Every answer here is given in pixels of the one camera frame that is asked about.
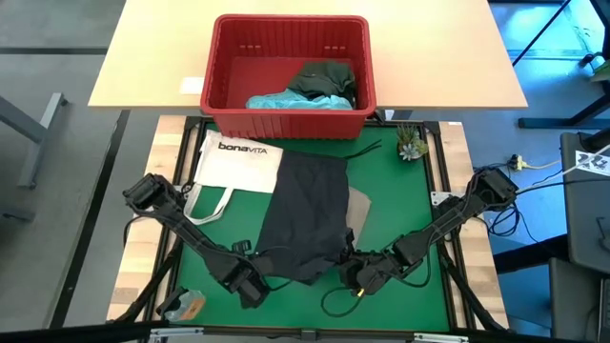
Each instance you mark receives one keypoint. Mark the silver frame bracket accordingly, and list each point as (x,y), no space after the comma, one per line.
(176,333)
(186,192)
(441,337)
(437,197)

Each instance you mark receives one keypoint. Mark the dark green garment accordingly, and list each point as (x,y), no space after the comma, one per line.
(324,78)

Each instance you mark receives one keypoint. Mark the black and orange device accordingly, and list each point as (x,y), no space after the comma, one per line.
(183,305)

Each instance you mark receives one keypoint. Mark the yellow power plug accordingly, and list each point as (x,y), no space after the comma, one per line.
(518,163)

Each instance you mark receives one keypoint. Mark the grey metal desk leg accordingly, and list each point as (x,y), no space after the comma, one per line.
(35,128)

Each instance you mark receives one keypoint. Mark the red plastic laundry bin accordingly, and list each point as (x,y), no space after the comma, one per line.
(286,124)

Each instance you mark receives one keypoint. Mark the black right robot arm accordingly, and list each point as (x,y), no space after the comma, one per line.
(448,224)

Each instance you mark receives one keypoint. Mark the black metal desk base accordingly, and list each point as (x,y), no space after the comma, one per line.
(548,122)

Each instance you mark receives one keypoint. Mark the teal garment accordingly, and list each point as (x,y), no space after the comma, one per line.
(295,101)

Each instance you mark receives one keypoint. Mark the white bonavita tote bag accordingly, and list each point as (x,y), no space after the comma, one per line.
(238,167)

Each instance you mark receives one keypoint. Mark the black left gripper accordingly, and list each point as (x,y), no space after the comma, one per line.
(250,286)

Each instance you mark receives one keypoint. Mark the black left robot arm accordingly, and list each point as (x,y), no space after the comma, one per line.
(190,233)

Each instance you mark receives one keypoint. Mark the table-level camera on mount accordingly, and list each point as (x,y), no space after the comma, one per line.
(308,334)

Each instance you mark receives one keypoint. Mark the light wooden desk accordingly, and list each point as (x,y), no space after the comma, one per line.
(453,57)

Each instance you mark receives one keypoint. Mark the black aluminium table frame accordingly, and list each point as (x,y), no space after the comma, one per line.
(381,329)

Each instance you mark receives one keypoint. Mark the white paper tag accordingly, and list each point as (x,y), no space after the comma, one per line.
(591,162)

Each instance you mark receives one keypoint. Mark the small potted succulent plant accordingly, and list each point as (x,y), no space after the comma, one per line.
(411,143)

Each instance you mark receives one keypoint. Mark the white paper label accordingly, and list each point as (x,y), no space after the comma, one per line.
(192,86)

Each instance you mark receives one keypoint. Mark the green table mat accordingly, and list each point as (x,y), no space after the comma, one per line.
(391,214)

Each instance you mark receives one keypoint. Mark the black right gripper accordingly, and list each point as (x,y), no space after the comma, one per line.
(367,276)

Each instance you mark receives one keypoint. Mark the dark grey equipment case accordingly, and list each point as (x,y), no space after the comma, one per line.
(586,214)
(572,305)

